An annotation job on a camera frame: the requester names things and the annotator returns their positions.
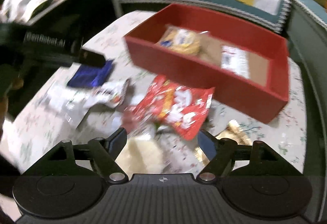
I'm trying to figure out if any red cardboard box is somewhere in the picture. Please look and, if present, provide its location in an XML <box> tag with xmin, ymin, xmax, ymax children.
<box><xmin>125</xmin><ymin>4</ymin><xmax>289</xmax><ymax>123</ymax></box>

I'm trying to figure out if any white barcode snack packet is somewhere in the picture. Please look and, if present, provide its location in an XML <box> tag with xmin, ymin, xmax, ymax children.
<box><xmin>39</xmin><ymin>83</ymin><xmax>90</xmax><ymax>129</ymax></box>

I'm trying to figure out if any gold foil snack packet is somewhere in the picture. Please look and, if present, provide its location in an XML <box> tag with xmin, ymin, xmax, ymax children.
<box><xmin>194</xmin><ymin>119</ymin><xmax>252</xmax><ymax>165</ymax></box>

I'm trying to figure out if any red Trolli candy bag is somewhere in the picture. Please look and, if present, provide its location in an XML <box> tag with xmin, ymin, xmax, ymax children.
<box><xmin>122</xmin><ymin>75</ymin><xmax>215</xmax><ymax>140</ymax></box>

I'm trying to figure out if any round white rice cake pack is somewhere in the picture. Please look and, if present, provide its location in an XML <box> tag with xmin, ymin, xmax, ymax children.
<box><xmin>115</xmin><ymin>134</ymin><xmax>166</xmax><ymax>178</ymax></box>

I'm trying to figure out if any white cartoon snack packet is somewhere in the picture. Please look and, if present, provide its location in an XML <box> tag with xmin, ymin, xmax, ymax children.
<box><xmin>83</xmin><ymin>78</ymin><xmax>131</xmax><ymax>109</ymax></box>

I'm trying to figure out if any white Kaprons wafer pack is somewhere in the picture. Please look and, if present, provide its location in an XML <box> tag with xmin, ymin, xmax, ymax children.
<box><xmin>221</xmin><ymin>45</ymin><xmax>250</xmax><ymax>79</ymax></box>

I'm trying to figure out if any floral tablecloth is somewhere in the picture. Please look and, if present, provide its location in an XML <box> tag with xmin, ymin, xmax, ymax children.
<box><xmin>0</xmin><ymin>10</ymin><xmax>307</xmax><ymax>222</ymax></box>

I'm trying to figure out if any blue foil snack packet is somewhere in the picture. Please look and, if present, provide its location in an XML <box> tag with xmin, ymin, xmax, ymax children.
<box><xmin>66</xmin><ymin>60</ymin><xmax>114</xmax><ymax>88</ymax></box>

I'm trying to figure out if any yellow chips clear bag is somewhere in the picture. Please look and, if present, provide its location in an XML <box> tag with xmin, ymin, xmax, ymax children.
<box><xmin>156</xmin><ymin>25</ymin><xmax>209</xmax><ymax>56</ymax></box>

